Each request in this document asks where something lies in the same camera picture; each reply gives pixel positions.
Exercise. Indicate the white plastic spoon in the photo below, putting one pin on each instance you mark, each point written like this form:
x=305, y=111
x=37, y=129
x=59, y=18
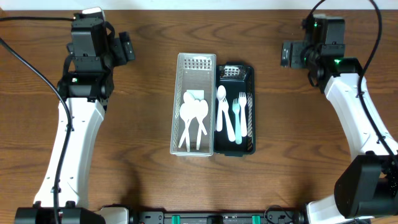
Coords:
x=193, y=106
x=221, y=94
x=202, y=112

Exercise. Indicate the white plastic utensil handle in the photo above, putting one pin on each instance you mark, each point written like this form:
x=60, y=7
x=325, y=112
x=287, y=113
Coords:
x=188, y=98
x=185, y=114

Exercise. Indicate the white plastic fork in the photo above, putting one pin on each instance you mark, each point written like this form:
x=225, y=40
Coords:
x=229, y=127
x=242, y=103

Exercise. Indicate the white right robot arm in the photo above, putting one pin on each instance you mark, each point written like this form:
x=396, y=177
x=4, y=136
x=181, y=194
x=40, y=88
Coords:
x=368, y=187

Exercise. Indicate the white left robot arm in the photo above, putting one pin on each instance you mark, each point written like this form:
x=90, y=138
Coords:
x=84, y=88

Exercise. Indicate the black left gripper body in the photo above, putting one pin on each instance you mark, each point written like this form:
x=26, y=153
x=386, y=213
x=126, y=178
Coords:
x=125, y=56

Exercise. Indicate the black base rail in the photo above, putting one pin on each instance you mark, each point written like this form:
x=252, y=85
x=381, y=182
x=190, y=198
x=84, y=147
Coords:
x=217, y=217

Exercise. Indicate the clear perforated plastic basket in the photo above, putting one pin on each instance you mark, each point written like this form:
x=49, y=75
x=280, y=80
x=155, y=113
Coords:
x=196, y=75

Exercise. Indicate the pale green plastic fork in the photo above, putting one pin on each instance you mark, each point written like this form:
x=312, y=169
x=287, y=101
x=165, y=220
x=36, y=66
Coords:
x=237, y=130

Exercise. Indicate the black perforated plastic basket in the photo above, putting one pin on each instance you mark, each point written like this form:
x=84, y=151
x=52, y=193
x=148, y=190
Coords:
x=237, y=78

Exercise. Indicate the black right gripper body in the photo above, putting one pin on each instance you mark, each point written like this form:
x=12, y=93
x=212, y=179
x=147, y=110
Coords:
x=296, y=46

